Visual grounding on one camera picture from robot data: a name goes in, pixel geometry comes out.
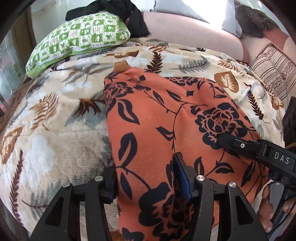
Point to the person's right hand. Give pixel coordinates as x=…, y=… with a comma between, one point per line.
x=266, y=212

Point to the pink quilted headboard cushion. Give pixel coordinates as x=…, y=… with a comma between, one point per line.
x=195, y=33

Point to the green white patterned pillow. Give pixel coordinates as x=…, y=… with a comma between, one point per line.
x=81, y=35

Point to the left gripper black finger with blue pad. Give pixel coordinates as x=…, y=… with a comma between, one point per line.
x=61, y=219
x=237, y=218

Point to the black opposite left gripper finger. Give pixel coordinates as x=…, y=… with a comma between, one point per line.
x=255, y=150

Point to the dark brown furry cushion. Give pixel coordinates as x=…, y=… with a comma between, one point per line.
x=253, y=22

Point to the cream leaf print blanket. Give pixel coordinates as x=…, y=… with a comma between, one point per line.
x=56, y=127

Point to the orange black floral garment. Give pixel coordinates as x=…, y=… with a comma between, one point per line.
x=149, y=119

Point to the grey blue pillow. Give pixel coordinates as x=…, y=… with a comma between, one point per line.
x=219, y=13

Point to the striped beige pillow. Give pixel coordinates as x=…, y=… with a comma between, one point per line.
x=277, y=71

